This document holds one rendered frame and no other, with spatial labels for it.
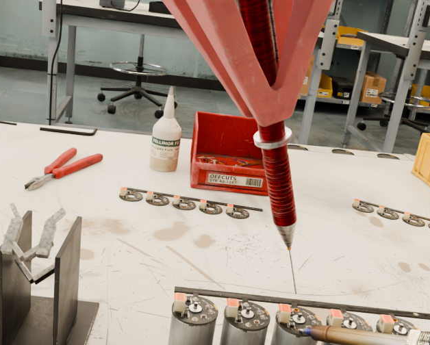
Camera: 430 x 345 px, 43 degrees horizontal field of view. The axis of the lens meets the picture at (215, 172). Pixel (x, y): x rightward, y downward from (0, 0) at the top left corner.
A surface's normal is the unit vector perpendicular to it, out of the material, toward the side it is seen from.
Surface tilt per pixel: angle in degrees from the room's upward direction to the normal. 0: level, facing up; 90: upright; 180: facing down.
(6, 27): 90
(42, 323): 0
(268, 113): 99
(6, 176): 0
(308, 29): 109
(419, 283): 0
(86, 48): 90
